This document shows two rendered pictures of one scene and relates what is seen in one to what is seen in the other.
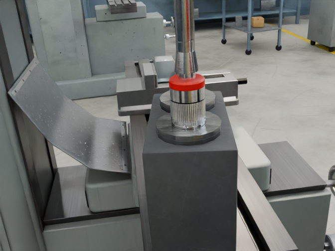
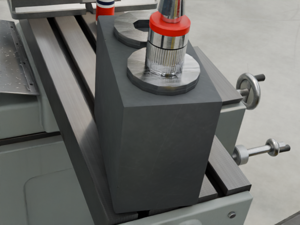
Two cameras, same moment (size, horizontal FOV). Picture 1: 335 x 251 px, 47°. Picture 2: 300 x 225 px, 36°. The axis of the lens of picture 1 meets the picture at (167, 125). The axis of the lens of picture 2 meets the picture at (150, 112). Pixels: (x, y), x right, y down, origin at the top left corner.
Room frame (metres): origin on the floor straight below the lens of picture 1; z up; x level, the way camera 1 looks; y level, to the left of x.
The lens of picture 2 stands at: (0.04, 0.15, 1.41)
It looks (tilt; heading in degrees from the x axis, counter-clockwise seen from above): 38 degrees down; 339
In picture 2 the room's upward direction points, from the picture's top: 7 degrees clockwise
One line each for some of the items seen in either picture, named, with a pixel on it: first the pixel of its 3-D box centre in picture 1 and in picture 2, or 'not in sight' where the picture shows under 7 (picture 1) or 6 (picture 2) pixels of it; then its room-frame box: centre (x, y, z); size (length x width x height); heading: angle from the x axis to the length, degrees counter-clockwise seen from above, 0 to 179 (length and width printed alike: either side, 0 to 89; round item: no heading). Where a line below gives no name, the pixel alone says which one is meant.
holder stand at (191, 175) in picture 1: (190, 166); (147, 105); (0.52, -0.03, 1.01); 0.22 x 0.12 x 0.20; 177
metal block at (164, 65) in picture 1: (164, 68); not in sight; (1.07, 0.00, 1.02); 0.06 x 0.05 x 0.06; 5
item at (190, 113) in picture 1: (187, 103); (166, 46); (0.47, -0.03, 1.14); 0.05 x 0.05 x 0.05
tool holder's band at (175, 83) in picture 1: (186, 81); (169, 22); (0.47, -0.03, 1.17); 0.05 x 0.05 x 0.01
